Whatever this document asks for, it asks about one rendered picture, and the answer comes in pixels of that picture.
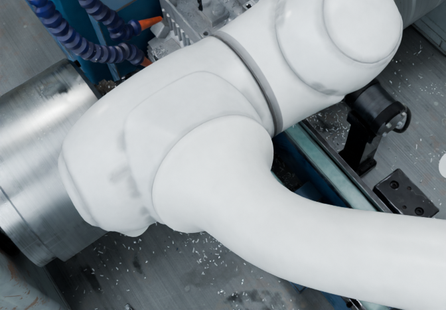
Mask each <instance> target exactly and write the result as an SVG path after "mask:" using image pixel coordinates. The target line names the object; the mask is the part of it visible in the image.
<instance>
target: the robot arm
mask: <svg viewBox="0 0 446 310"><path fill-rule="evenodd" d="M402 33H403V21H402V16H401V15H400V13H399V11H398V8H397V7H396V4H395V3H394V0H261V1H259V2H258V3H256V4H255V5H254V6H253V7H251V8H249V9H248V10H247V11H246V12H244V13H242V14H241V15H240V16H239V17H237V18H235V19H234V20H233V21H231V22H230V23H228V24H227V25H225V26H224V27H222V28H221V29H219V30H217V31H216V32H215V33H212V34H211V35H209V36H208V37H206V38H204V39H202V40H200V41H198V42H196V43H194V44H192V45H190V46H187V47H184V48H181V49H179V50H176V51H174V52H172V53H170V54H169V55H167V56H165V57H163V58H161V59H159V60H158V61H156V62H154V63H152V64H151V65H149V66H147V67H146V68H144V69H142V70H141V71H139V72H138V73H136V74H134V75H133V76H132V77H130V78H129V79H127V80H126V81H124V82H122V83H121V84H120V85H119V86H117V87H116V88H114V89H113V90H111V91H110V92H108V93H107V94H106V95H105V96H103V97H102V98H101V99H99V100H98V101H97V102H96V103H95V104H94V105H93V106H92V107H90V108H89V109H88V110H87V111H86V112H85V113H84V114H83V115H82V116H81V117H80V119H79V120H78V121H77V122H76V123H75V124H74V125H73V126H72V128H71V129H70V131H69V132H68V133H67V135H66V137H65V138H64V140H63V142H62V150H61V152H60V155H59V158H58V171H59V173H60V177H61V179H62V182H63V184H64V186H65V189H66V191H67V193H68V195H69V197H70V199H71V200H72V202H73V204H74V206H75V207H76V209H77V211H78V212H79V213H80V215H81V217H82V218H83V219H84V220H85V221H86V222H88V223H89V224H91V225H92V226H97V227H100V228H102V229H103V230H106V231H116V232H120V231H131V230H140V229H142V228H145V227H147V226H149V225H151V224H153V223H155V222H159V223H161V224H166V225H167V226H168V227H170V228H172V229H173V230H176V231H179V232H186V233H195V232H203V231H206V232H208V233H209V234H210V235H211V236H213V237H214V238H215V239H217V240H218V241H219V242H220V243H222V244H223V245H224V246H225V247H227V248H228V249H229V250H231V251H233V252H234V253H235V254H237V255H239V256H240V257H241V258H243V259H244V260H246V261H247V262H249V263H251V264H253V265H255V266H257V267H258V268H260V269H262V270H264V271H266V272H268V273H271V274H273V275H275V276H277V277H280V278H282V279H286V280H287V281H291V282H293V283H296V284H299V285H303V286H306V287H310V288H313V289H317V290H319V291H324V292H327V293H332V294H335V295H341V296H344V297H349V298H353V299H358V300H361V301H367V302H371V303H376V304H379V305H385V306H388V307H394V308H397V309H403V310H446V220H442V219H436V218H425V217H418V216H408V215H402V214H391V213H385V212H374V211H368V210H358V209H351V208H343V207H339V206H333V205H329V204H323V203H320V202H316V201H313V200H309V199H307V198H304V197H302V196H299V195H298V194H295V193H293V192H291V191H290V190H289V189H287V188H286V187H284V186H283V185H282V184H280V183H279V182H278V181H277V179H276V178H275V177H274V176H273V175H272V174H271V166H272V163H273V143H272V140H271V139H272V138H273V137H275V136H276V135H278V134H279V133H281V132H282V131H284V130H286V129H287V128H289V127H291V126H292V125H295V124H296V123H298V122H299V121H301V120H303V119H305V118H306V117H309V116H311V115H313V114H315V113H317V112H319V111H321V110H323V109H325V108H327V107H329V106H331V105H333V104H336V103H338V102H340V101H341V100H342V99H343V98H344V96H345V95H347V94H349V93H351V92H354V91H357V90H359V89H361V88H362V87H364V86H365V85H367V84H368V83H369V82H370V81H372V80H373V79H374V78H375V77H377V75H379V73H381V71H383V69H385V67H386V66H387V65H388V63H389V62H390V61H391V59H392V58H393V56H394V55H395V53H396V51H397V49H398V47H399V45H400V42H401V39H402Z"/></svg>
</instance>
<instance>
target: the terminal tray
mask: <svg viewBox="0 0 446 310"><path fill-rule="evenodd" d="M159 1H160V4H161V8H162V12H163V17H164V20H165V22H167V23H168V24H169V28H170V31H172V30H173V32H174V35H175V36H177V35H178V38H179V41H183V46H186V45H187V46H190V45H192V44H194V43H196V42H198V41H200V40H202V39H204V38H206V37H208V36H209V35H211V34H212V33H215V32H216V31H217V30H219V29H221V28H222V27H224V21H226V25H227V23H230V22H231V21H233V18H237V17H239V16H237V15H238V14H239V13H240V15H241V14H242V13H244V12H246V11H247V10H248V9H249V8H251V7H253V6H254V5H255V4H256V2H255V1H254V0H229V1H228V3H225V2H227V0H225V1H223V0H202V8H203V11H199V10H198V6H199V4H198V3H197V0H182V1H181V0H159ZM180 1H181V2H180ZM185 1H186V3H188V4H186V5H185ZM235 1H236V3H237V5H236V6H232V5H233V4H234V5H235ZM231 2H232V4H230V3H231ZM224 3H225V4H224ZM238 3H240V7H241V8H240V7H239V5H238ZM225 7H226V8H225ZM232 7H233V8H232ZM177 9H182V10H177ZM241 10H242V11H241ZM190 11H192V12H190ZM195 11H196V12H195ZM232 11H234V12H233V13H232ZM183 12H186V13H183ZM188 12H189V15H188V14H187V13H188ZM197 12H198V14H197ZM193 14H194V16H193ZM191 15H192V17H191V19H190V16H191ZM202 17H203V18H202ZM228 18H229V20H230V21H229V20H228ZM202 19H204V20H202ZM195 22H196V23H198V25H197V24H196V23H195ZM214 26H215V28H214ZM198 27H199V28H198ZM213 28H214V29H213Z"/></svg>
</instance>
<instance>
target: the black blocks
mask: <svg viewBox="0 0 446 310"><path fill-rule="evenodd" d="M372 191H373V192H374V193H375V194H376V195H377V196H378V198H379V199H380V200H381V201H382V202H383V203H384V204H385V205H386V206H387V207H388V208H389V209H390V210H391V211H392V212H393V214H402V215H408V216H418V217H425V218H435V216H436V215H437V214H438V212H439V209H438V208H437V207H436V206H435V205H434V204H433V203H432V201H431V200H430V199H429V198H428V197H427V196H426V195H425V194H424V193H423V192H422V191H421V190H420V189H419V188H418V187H417V186H416V185H415V184H414V183H413V181H412V180H411V179H410V178H409V177H408V176H407V175H406V174H405V173H404V172H403V171H402V170H401V169H396V170H395V171H394V172H392V173H391V174H389V175H388V176H387V177H386V178H384V179H383V180H381V181H380V182H379V183H378V184H376V185H375V186H374V188H373V189H372Z"/></svg>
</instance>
